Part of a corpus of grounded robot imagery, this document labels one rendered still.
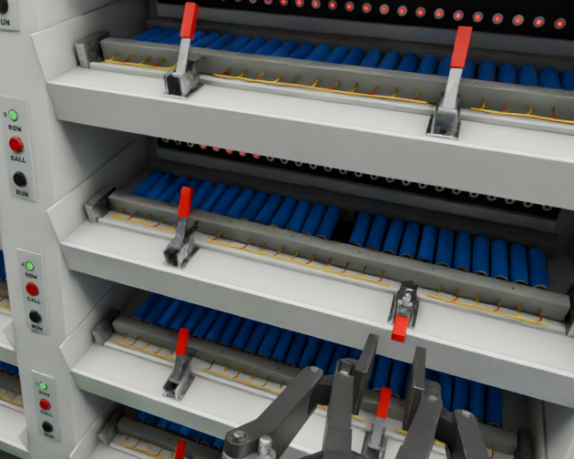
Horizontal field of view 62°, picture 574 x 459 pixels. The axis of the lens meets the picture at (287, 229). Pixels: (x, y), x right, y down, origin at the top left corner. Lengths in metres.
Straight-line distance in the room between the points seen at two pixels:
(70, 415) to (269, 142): 0.52
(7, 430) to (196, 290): 0.51
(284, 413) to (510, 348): 0.32
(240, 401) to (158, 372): 0.13
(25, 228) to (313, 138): 0.40
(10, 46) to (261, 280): 0.38
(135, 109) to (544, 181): 0.40
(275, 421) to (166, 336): 0.48
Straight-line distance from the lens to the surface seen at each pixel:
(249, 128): 0.48
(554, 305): 0.56
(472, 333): 0.53
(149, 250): 0.61
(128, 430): 0.87
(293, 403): 0.27
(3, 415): 1.00
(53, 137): 0.63
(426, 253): 0.57
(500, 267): 0.58
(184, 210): 0.57
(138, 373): 0.72
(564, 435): 0.60
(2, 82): 0.66
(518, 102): 0.51
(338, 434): 0.24
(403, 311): 0.49
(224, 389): 0.68
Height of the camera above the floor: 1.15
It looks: 21 degrees down
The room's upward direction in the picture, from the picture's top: 6 degrees clockwise
